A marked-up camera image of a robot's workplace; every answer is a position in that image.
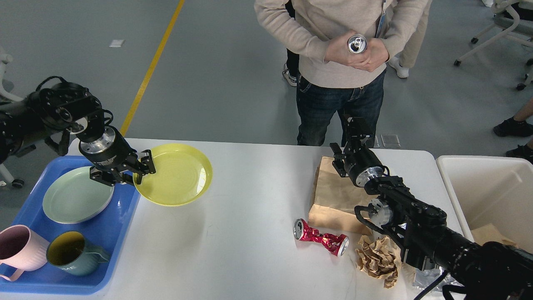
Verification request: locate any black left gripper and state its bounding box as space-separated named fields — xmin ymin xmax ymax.
xmin=78 ymin=126 xmax=156 ymax=186

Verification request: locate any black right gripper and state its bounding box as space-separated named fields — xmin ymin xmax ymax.
xmin=330 ymin=115 xmax=384 ymax=186

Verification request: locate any yellow plastic plate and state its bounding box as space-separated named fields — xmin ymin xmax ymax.
xmin=134 ymin=143 xmax=213 ymax=207

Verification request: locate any teal mug yellow inside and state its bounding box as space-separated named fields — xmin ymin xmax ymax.
xmin=46 ymin=230 xmax=111 ymax=277

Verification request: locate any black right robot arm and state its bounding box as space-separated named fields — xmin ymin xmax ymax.
xmin=330 ymin=114 xmax=533 ymax=300

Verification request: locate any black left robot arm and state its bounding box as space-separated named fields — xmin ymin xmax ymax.
xmin=0 ymin=77 xmax=156 ymax=186

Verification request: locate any brown paper bag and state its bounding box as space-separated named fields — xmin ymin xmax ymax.
xmin=308 ymin=156 xmax=375 ymax=235

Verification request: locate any pale green plate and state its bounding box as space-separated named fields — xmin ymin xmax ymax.
xmin=42 ymin=166 xmax=115 ymax=224

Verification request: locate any blue plastic tray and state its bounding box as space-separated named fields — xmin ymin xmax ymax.
xmin=0 ymin=156 xmax=139 ymax=299

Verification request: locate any crushed red soda can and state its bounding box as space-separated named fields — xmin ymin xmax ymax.
xmin=293 ymin=218 xmax=349 ymax=257

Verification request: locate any person in black trousers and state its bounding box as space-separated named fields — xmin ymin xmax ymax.
xmin=282 ymin=0 xmax=299 ymax=87

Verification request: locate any person in beige sweater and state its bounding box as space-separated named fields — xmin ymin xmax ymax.
xmin=254 ymin=0 xmax=427 ymax=146

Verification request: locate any red soda can held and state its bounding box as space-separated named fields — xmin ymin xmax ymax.
xmin=347 ymin=34 xmax=368 ymax=54

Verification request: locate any crumpled brown paper ball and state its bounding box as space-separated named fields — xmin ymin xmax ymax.
xmin=356 ymin=235 xmax=402 ymax=289

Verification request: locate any blue id badge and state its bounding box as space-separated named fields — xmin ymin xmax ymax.
xmin=374 ymin=11 xmax=386 ymax=38

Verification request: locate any white side table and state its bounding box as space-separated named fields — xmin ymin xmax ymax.
xmin=0 ymin=164 xmax=25 ymax=189

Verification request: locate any pink ribbed mug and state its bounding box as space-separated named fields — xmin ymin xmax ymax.
xmin=0 ymin=225 xmax=50 ymax=282

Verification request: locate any person in khaki trousers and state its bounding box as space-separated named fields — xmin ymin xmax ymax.
xmin=388 ymin=0 xmax=432 ymax=79

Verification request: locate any white plastic bin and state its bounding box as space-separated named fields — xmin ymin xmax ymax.
xmin=436 ymin=155 xmax=533 ymax=252

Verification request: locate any brown paper in bin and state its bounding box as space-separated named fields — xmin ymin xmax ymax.
xmin=471 ymin=223 xmax=517 ymax=246

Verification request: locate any person with black sneakers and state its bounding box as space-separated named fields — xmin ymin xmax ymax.
xmin=493 ymin=99 xmax=533 ymax=163

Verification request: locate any white office chair right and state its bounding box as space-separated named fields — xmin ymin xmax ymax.
xmin=454 ymin=0 xmax=533 ymax=66

